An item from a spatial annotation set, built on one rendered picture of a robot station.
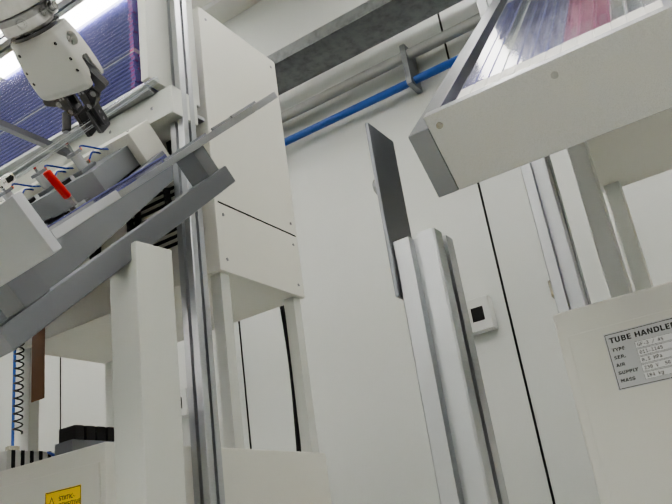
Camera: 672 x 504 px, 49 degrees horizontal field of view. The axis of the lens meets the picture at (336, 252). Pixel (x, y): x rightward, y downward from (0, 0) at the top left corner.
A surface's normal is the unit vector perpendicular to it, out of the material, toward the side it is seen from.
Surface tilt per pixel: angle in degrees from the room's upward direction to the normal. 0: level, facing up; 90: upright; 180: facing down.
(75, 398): 90
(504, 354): 90
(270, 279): 90
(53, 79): 150
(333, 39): 180
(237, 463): 90
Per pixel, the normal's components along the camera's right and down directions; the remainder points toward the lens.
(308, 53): 0.14, 0.92
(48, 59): -0.15, 0.64
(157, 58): 0.83, -0.31
